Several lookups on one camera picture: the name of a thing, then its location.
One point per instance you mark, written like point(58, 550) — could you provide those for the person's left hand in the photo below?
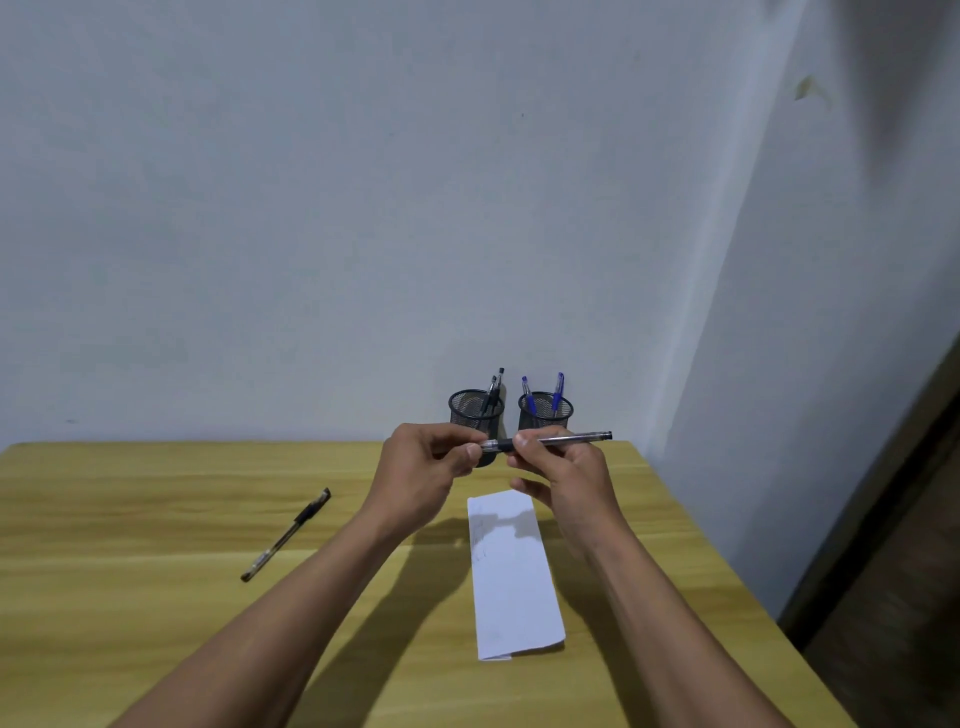
point(412, 480)

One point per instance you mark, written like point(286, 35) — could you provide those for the person's right hand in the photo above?
point(585, 495)

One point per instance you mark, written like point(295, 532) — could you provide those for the black pen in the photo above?
point(577, 439)
point(498, 379)
point(489, 397)
point(307, 514)

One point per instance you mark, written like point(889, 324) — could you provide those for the black mesh pen cup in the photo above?
point(544, 416)
point(469, 409)

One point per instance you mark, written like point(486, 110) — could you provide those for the blue pen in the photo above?
point(557, 390)
point(529, 401)

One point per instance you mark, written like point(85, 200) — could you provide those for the white paper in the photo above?
point(514, 600)

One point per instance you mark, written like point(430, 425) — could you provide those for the person's right forearm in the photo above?
point(675, 645)

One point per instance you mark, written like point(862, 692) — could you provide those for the person's left forearm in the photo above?
point(262, 637)

